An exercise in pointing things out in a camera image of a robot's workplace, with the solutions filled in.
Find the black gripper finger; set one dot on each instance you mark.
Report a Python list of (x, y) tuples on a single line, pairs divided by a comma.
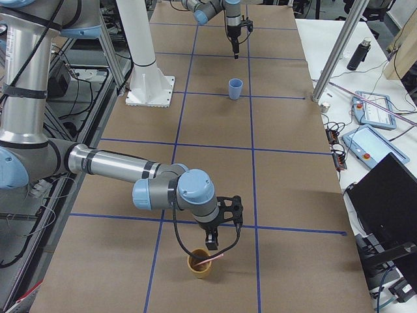
[(211, 245), (235, 47)]

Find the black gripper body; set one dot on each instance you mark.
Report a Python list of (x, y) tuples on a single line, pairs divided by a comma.
[(233, 32), (207, 226)]

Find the far teach pendant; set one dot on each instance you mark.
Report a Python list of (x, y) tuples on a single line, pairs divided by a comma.
[(366, 113)]

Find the pink chopstick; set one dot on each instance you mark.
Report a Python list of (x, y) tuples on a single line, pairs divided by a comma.
[(212, 258)]

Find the white pedestal column base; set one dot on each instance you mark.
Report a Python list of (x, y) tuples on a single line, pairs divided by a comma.
[(148, 84)]

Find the orange black connector block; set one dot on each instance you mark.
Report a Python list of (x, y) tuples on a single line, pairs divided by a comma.
[(336, 149)]

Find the blue plastic cup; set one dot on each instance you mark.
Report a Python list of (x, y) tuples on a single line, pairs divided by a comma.
[(235, 88)]

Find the black water bottle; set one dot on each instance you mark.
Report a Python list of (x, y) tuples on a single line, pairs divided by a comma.
[(359, 54)]

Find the near teach pendant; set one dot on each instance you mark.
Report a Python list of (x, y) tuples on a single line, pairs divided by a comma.
[(370, 147)]

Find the wooden board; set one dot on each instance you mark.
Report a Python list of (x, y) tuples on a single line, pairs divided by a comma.
[(405, 57)]

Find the yellow plastic cup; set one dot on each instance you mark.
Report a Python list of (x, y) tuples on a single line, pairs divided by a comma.
[(199, 270)]

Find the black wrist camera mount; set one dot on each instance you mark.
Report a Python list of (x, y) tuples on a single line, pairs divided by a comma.
[(230, 210)]

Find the aluminium frame post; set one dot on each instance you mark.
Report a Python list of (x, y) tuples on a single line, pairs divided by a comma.
[(347, 30)]

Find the black power box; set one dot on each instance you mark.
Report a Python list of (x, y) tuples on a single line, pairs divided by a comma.
[(58, 81)]

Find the teach pendant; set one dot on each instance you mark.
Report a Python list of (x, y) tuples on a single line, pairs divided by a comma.
[(370, 147), (366, 113)]

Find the black monitor stand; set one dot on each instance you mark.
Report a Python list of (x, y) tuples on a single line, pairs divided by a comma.
[(373, 256)]

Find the black laptop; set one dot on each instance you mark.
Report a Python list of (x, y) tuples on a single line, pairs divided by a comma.
[(385, 202)]

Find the small metal cylinder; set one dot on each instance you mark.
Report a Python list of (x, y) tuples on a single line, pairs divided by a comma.
[(324, 107)]

